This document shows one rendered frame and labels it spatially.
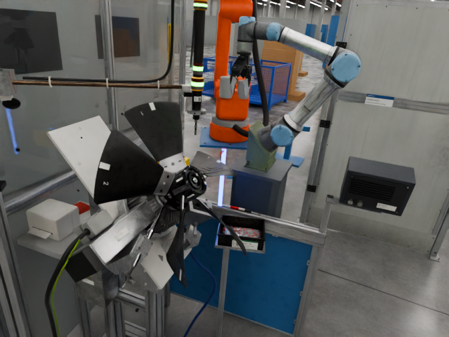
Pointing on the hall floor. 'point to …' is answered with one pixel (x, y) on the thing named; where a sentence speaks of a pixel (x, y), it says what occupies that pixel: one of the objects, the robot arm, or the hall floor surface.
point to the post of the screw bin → (222, 291)
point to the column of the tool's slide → (12, 283)
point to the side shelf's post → (84, 316)
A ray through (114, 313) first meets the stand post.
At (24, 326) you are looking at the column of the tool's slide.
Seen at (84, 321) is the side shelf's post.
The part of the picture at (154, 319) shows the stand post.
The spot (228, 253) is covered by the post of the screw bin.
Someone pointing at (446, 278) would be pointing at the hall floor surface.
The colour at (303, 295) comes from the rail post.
